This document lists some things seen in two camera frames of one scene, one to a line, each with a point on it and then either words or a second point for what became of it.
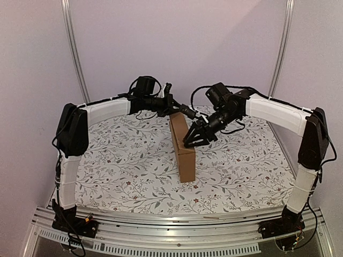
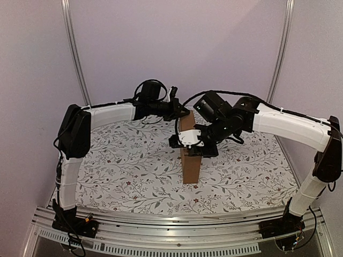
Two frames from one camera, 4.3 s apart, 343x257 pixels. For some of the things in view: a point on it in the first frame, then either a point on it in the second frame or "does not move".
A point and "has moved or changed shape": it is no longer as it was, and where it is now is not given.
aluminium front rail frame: [174, 232] does not move
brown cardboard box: [186, 157] has moved or changed shape
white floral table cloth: [125, 162] does not move
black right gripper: [204, 131] to [204, 149]
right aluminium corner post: [285, 44] does not move
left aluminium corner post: [66, 19] does not move
